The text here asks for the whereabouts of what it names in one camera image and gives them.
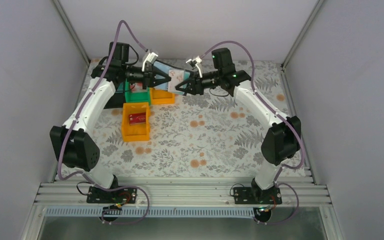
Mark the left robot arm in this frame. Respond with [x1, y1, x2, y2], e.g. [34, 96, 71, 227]
[49, 41, 170, 192]

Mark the near orange storage bin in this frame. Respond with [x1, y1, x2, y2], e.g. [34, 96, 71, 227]
[121, 102, 151, 142]

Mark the red VIP card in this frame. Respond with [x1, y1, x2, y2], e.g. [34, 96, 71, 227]
[128, 112, 147, 125]

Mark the floral table mat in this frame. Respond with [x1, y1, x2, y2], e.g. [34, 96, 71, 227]
[56, 58, 307, 179]

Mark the far orange storage bin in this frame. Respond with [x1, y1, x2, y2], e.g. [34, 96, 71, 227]
[149, 88, 175, 105]

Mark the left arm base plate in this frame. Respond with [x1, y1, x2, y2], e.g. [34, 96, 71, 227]
[86, 186, 137, 204]

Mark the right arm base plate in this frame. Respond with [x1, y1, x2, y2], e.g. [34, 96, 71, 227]
[233, 186, 283, 205]

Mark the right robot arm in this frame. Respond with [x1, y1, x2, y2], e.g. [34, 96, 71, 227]
[175, 47, 306, 193]

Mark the green storage bin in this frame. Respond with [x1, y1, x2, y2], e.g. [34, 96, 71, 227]
[124, 82, 151, 104]

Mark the orange storage bin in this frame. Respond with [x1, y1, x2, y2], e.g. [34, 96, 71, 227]
[149, 88, 175, 105]
[121, 102, 151, 142]

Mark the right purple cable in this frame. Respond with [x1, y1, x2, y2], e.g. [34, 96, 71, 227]
[198, 40, 306, 181]

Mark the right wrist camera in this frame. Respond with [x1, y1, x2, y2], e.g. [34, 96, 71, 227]
[185, 55, 203, 78]

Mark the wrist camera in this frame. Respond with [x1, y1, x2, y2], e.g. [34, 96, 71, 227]
[185, 55, 203, 78]
[141, 49, 159, 72]

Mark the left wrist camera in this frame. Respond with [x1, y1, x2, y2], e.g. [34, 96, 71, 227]
[141, 49, 159, 72]

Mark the aluminium rail frame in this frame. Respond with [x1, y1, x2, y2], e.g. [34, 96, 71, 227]
[34, 177, 332, 207]

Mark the black storage bin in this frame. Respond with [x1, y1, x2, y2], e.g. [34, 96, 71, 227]
[104, 83, 126, 109]

